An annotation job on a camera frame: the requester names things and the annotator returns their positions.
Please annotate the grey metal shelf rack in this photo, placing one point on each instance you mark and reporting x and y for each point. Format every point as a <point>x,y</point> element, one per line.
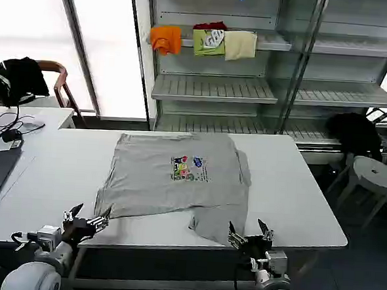
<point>216,87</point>

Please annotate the brown wooden chair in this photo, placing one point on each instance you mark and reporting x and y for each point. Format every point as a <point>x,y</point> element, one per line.
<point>62,78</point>

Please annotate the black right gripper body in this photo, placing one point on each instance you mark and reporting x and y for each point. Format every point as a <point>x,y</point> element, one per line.
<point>256,247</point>

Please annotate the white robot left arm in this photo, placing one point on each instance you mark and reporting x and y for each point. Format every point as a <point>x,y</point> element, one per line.
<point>37,273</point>

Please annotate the grey computer mouse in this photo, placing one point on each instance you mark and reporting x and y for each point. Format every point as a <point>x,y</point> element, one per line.
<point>32,124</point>

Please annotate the grey window frame post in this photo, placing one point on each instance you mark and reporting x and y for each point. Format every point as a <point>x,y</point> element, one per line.
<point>81,52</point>

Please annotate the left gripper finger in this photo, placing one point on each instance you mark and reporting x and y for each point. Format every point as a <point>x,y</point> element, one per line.
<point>72,214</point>
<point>100,224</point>

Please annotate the white round stool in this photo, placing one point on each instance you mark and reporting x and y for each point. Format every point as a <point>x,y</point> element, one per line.
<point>372,172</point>

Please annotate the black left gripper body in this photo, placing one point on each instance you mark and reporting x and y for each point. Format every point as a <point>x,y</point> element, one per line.
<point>78,228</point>

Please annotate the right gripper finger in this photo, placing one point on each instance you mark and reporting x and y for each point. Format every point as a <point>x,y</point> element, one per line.
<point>235,238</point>
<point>267,234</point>

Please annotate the black garment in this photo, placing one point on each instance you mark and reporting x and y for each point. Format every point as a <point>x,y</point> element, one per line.
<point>352,131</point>

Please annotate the grey printed t-shirt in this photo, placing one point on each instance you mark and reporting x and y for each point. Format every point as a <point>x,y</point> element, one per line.
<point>145,181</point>

